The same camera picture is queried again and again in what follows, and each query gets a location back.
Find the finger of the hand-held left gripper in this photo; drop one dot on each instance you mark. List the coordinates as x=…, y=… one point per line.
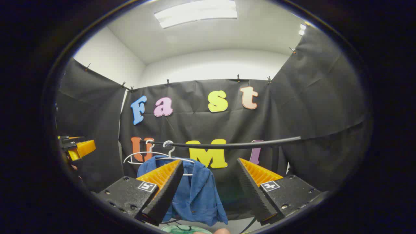
x=83, y=149
x=70, y=140

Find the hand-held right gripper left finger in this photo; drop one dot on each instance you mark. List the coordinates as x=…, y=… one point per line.
x=164, y=191

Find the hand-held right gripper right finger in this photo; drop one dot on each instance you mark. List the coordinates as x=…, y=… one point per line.
x=252, y=191

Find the green mesh laundry hamper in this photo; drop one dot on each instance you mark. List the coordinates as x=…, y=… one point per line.
x=185, y=229

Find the black clothes rack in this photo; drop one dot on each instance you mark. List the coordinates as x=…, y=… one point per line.
x=227, y=145

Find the black backdrop cloth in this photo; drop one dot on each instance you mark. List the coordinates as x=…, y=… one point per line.
x=292, y=107

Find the small ceiling light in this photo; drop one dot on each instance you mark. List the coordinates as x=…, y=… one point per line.
x=302, y=29

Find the long ceiling light panel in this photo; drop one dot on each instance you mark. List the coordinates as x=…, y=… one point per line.
x=195, y=13

